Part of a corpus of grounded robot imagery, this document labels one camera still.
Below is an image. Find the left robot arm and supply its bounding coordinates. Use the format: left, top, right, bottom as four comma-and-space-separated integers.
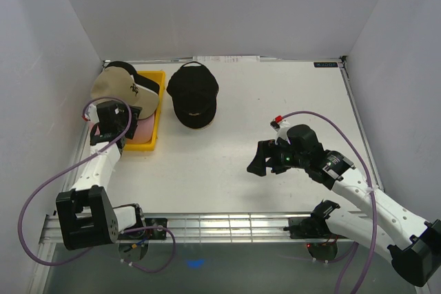
56, 101, 146, 250

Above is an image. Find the black corner label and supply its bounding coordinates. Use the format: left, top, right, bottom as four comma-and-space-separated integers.
314, 61, 339, 68

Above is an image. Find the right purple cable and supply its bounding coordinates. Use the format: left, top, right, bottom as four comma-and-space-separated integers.
280, 110, 377, 294

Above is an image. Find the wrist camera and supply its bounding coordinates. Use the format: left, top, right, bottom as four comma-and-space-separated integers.
270, 116, 291, 142
82, 104, 99, 123

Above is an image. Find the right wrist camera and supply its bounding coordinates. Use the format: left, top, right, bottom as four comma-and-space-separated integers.
270, 116, 291, 142

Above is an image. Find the white cap black brim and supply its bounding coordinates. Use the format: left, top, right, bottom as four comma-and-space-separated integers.
105, 61, 160, 94

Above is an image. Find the purple cable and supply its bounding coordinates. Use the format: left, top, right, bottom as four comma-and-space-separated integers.
280, 110, 377, 294
17, 96, 177, 273

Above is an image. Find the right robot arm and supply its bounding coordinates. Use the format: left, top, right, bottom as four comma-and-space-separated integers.
247, 123, 440, 287

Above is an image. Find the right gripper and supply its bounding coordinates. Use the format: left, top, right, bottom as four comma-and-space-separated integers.
246, 137, 307, 177

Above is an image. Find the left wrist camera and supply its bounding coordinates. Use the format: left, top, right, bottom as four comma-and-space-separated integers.
82, 104, 99, 123

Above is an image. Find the pink cap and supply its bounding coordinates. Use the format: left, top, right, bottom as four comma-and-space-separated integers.
89, 115, 154, 146

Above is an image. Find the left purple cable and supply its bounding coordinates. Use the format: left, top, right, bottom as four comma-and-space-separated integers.
17, 96, 177, 273

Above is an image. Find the paper label strip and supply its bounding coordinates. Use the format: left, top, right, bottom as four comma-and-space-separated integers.
193, 55, 260, 63

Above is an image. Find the aluminium front rail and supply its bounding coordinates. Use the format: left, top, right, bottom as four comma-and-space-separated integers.
39, 212, 414, 244

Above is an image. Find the yellow plastic bin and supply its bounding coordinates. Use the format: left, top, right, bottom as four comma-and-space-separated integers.
124, 70, 166, 152

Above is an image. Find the beige cap black R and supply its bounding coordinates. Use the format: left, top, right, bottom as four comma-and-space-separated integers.
91, 67, 159, 119

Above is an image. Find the black cap gold R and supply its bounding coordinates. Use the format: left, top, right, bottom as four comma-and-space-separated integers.
166, 61, 219, 129

